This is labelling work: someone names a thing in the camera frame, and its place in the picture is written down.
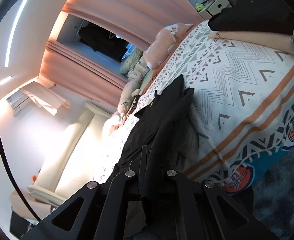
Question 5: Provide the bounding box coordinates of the pink curtain right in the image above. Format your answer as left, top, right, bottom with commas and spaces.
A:
62, 0, 204, 50

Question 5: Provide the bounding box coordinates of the cream padded headboard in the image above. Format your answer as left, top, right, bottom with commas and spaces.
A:
27, 102, 112, 206

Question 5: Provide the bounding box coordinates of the pink plush pillow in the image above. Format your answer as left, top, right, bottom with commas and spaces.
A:
143, 23, 194, 70

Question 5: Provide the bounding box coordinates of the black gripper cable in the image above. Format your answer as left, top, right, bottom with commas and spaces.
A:
0, 104, 42, 223

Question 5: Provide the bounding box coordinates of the folded black clothes stack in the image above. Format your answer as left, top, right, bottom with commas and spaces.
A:
208, 0, 294, 35

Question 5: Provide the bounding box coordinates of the black long-sleeve jacket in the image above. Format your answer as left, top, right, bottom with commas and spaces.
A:
108, 75, 194, 239

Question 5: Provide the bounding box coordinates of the patterned white bed blanket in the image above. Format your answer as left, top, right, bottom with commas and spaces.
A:
99, 22, 294, 194

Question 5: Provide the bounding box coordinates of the beige folded fabric roll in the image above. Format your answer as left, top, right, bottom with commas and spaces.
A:
208, 31, 294, 55

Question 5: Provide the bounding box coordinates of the pink curtain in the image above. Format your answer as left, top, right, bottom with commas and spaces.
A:
40, 40, 127, 107
62, 0, 204, 50

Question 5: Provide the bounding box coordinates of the white bedside table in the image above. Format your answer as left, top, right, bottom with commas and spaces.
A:
198, 0, 232, 20

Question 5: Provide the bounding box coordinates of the pink curtain left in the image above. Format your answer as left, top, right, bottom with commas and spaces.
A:
40, 40, 127, 107

